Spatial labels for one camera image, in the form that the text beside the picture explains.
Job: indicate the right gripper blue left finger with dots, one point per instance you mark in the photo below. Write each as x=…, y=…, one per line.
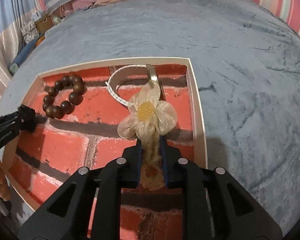
x=123, y=172

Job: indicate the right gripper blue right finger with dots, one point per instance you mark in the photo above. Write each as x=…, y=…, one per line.
x=181, y=173

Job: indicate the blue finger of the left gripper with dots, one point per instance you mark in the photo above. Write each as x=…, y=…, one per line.
x=24, y=119

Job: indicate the cream flower scrunchie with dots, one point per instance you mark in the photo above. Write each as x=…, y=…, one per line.
x=150, y=117

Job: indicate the cream jewelry tray red lining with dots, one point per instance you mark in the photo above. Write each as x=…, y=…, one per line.
x=38, y=163

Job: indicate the white strap wrist watch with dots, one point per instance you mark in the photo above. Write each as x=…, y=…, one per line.
x=131, y=74

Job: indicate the person left hand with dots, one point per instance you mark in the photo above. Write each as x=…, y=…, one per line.
x=5, y=191

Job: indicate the blue denim cloth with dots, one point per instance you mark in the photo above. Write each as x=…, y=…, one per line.
x=23, y=55

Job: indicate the cream shiny curtain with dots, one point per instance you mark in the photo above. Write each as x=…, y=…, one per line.
x=11, y=41

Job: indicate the brown cardboard storage box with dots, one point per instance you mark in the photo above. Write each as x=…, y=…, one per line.
x=44, y=24

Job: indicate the grey plush bed blanket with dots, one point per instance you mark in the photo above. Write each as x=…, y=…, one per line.
x=247, y=65

